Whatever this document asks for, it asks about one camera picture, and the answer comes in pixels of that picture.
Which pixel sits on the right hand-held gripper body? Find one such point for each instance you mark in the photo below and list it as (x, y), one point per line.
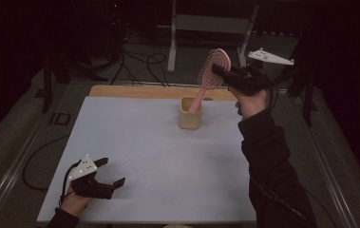
(247, 80)

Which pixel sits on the black metal stand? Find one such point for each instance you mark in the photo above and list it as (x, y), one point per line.
(307, 88)
(51, 79)

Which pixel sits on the white table mat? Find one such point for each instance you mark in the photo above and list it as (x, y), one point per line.
(155, 158)

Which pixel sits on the aluminium floor rail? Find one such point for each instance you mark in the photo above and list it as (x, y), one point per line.
(336, 177)
(13, 177)

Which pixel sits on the pink hairbrush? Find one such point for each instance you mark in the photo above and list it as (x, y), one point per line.
(207, 79)

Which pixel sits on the person's right hand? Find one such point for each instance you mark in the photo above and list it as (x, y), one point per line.
(252, 104)

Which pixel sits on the cream square cup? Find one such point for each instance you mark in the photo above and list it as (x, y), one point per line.
(190, 122)

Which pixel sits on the white metal stand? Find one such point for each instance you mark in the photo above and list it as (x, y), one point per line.
(212, 23)

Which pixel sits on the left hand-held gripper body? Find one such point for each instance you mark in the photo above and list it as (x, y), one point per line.
(87, 186)

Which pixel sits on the person's left hand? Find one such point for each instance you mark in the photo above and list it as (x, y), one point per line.
(74, 204)

